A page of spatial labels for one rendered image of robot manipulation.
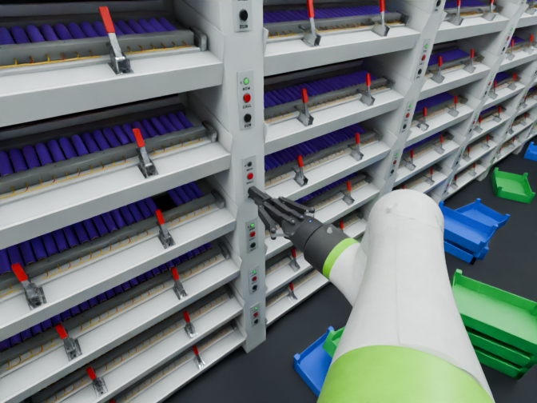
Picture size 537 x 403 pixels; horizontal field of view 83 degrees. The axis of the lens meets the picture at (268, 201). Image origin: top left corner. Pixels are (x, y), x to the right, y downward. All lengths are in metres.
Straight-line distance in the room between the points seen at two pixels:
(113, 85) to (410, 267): 0.50
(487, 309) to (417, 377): 1.30
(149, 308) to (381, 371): 0.75
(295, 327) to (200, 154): 0.93
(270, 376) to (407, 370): 1.11
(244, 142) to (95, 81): 0.32
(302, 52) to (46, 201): 0.59
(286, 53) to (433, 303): 0.59
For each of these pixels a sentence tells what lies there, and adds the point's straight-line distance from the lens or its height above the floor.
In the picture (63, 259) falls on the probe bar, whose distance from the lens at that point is 0.77.
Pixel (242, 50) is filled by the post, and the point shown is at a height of 1.08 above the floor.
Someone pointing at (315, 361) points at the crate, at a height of 0.00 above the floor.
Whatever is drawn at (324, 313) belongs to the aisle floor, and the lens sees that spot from 1.46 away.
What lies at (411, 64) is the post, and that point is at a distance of 1.17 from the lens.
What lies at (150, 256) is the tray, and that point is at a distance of 0.75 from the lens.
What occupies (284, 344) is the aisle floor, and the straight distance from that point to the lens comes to 1.36.
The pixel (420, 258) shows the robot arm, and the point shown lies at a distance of 0.35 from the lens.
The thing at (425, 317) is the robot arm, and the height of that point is 0.99.
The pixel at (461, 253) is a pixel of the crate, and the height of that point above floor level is 0.03.
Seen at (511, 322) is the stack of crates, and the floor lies 0.16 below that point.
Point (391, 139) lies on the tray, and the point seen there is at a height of 0.72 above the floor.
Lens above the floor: 1.19
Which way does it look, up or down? 36 degrees down
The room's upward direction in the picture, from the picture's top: straight up
